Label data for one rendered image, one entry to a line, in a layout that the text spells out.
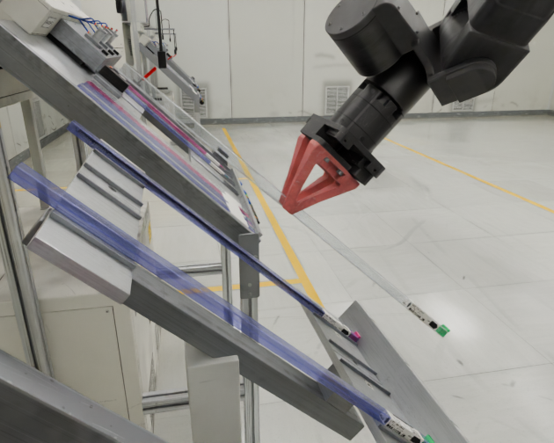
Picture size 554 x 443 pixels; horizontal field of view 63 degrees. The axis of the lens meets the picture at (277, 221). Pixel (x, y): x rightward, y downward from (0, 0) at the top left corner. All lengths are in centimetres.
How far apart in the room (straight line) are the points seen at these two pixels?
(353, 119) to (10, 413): 37
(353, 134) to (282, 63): 734
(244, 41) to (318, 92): 147
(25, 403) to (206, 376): 28
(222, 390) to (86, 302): 66
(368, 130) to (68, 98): 69
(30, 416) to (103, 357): 94
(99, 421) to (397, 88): 38
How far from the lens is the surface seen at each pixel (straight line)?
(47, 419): 31
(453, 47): 46
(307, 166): 46
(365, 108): 47
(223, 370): 55
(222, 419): 59
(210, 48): 765
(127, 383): 129
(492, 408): 184
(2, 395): 30
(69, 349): 124
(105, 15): 460
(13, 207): 107
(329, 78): 801
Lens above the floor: 115
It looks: 21 degrees down
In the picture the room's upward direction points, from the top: straight up
